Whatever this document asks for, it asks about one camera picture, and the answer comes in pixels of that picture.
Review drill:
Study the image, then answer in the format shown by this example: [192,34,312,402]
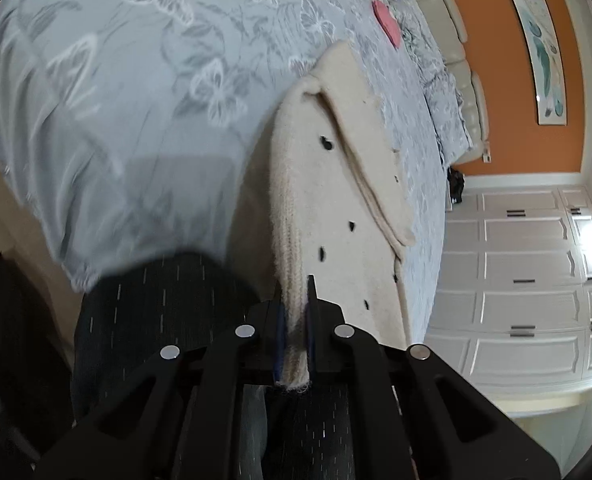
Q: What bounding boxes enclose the dark striped trousers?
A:
[71,252,353,480]

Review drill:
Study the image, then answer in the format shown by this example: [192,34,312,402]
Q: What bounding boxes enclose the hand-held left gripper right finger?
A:
[305,275,562,480]

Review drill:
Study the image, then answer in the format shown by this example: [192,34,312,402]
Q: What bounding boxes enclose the butterfly print bedspread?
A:
[0,0,472,293]

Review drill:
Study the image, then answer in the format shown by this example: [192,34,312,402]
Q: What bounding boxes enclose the white panelled wardrobe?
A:
[423,172,592,398]

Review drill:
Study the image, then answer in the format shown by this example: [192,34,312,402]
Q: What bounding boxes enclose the grey ruffled pillow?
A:
[390,0,473,167]

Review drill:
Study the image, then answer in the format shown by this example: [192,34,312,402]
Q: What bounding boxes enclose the cream knitted cardigan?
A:
[268,40,417,391]

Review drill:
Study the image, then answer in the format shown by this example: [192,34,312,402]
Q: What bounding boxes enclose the framed wall painting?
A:
[501,0,570,127]

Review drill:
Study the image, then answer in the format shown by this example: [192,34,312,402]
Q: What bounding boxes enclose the black bag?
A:
[446,166,467,206]

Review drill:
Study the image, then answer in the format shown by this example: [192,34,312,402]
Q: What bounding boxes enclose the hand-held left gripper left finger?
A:
[33,280,285,480]

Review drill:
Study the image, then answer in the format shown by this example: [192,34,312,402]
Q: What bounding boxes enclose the cream padded headboard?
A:
[370,0,493,163]

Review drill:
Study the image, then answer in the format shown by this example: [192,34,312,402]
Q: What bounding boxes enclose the pink cloth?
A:
[372,0,403,49]

